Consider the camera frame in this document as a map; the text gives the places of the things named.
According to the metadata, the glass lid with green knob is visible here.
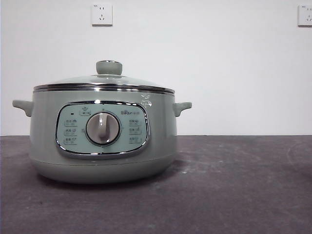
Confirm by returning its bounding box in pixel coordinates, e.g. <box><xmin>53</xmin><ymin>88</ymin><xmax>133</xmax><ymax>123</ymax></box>
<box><xmin>33</xmin><ymin>59</ymin><xmax>176</xmax><ymax>96</ymax></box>

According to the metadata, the pale green electric pot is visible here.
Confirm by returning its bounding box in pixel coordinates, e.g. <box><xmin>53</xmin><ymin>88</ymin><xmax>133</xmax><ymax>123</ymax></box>
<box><xmin>12</xmin><ymin>89</ymin><xmax>193</xmax><ymax>184</ymax></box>

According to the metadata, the white wall socket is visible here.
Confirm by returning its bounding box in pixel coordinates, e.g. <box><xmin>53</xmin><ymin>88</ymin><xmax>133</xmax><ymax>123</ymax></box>
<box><xmin>297</xmin><ymin>4</ymin><xmax>312</xmax><ymax>27</ymax></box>
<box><xmin>91</xmin><ymin>3</ymin><xmax>114</xmax><ymax>26</ymax></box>

